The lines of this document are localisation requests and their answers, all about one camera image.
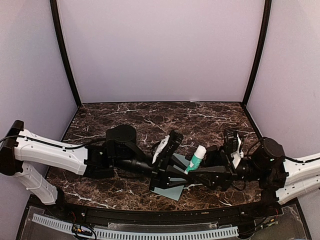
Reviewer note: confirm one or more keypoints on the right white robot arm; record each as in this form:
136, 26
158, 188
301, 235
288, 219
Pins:
280, 178

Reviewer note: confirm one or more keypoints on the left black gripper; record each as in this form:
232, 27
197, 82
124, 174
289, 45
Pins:
161, 174

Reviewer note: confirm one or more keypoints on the grey slotted cable duct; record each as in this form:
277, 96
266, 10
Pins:
117, 231

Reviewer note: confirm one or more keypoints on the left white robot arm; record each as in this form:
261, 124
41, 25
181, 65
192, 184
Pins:
97, 159

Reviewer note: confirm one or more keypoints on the left black frame post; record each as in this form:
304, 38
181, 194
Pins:
63, 51

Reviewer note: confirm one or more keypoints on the black frame post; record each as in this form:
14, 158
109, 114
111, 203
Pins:
258, 53
63, 51

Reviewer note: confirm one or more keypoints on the right black frame post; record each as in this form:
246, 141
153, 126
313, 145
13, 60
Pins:
258, 53

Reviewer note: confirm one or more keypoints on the black front table rail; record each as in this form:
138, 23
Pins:
225, 215

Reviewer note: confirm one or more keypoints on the teal green envelope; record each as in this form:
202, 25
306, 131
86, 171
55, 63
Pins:
172, 193

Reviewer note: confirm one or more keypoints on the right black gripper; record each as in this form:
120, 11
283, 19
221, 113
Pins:
221, 163

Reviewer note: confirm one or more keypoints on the green white glue stick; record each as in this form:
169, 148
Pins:
196, 159

